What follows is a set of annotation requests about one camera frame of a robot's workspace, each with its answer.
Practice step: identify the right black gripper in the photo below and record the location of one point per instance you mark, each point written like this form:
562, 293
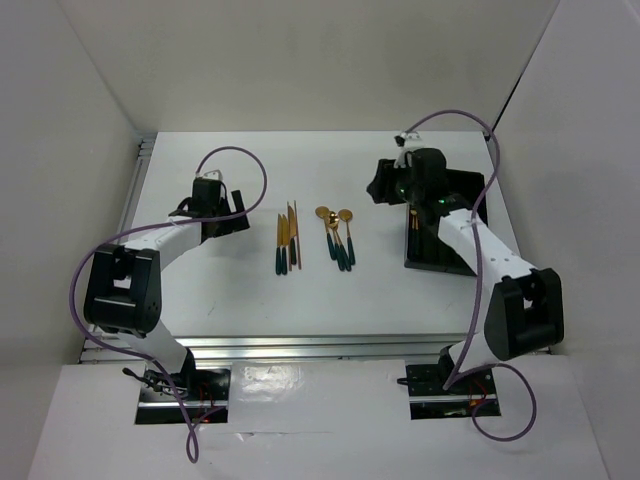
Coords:
386, 172

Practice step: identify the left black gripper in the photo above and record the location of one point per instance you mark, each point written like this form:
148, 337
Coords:
231, 225

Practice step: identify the gold spoon green handle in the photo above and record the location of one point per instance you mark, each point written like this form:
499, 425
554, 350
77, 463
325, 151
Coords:
346, 216
332, 222
322, 212

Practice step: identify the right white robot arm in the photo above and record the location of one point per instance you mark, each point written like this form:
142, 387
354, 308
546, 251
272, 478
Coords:
518, 307

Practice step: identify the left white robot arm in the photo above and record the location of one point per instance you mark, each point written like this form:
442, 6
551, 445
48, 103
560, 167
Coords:
124, 294

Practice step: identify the gold chopstick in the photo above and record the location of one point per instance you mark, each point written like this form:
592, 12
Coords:
297, 237

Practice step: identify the black cutlery tray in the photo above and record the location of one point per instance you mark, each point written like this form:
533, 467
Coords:
423, 250

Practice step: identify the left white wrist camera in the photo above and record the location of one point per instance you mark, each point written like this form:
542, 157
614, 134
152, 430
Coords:
214, 174

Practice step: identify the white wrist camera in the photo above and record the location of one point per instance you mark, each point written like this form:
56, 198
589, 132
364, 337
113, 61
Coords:
214, 174
408, 142

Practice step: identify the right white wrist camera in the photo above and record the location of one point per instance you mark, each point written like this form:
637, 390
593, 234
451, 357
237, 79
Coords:
408, 142

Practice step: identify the gold knife green handle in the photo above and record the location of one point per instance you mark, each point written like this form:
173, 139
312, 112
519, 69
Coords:
292, 233
280, 269
284, 242

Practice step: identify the aluminium frame rail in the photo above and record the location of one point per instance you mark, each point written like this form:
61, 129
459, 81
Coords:
224, 299

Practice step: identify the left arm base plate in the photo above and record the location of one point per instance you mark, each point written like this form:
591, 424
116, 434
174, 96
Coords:
207, 403

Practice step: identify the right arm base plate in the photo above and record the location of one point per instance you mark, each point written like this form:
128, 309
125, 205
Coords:
428, 400

